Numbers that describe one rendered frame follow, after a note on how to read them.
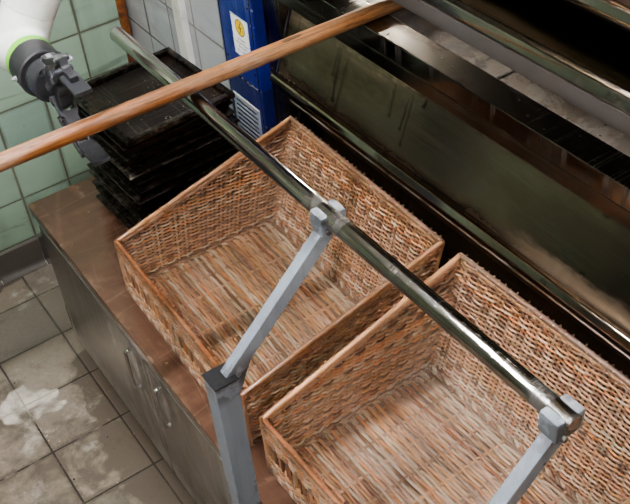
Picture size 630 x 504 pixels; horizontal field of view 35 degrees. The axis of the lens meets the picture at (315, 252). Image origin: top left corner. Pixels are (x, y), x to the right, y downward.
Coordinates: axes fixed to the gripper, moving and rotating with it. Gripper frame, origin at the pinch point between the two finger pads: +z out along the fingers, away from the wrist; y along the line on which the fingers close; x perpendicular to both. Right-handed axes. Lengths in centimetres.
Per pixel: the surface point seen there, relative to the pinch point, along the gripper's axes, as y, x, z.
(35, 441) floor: 119, 23, -50
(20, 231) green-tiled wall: 105, -3, -119
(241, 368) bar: 23.2, -1.2, 42.3
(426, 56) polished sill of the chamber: 1, -57, 18
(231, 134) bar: 1.8, -18.2, 14.9
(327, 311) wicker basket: 60, -37, 9
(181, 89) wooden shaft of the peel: -1.1, -16.4, 1.6
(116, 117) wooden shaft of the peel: -0.7, -4.0, 1.7
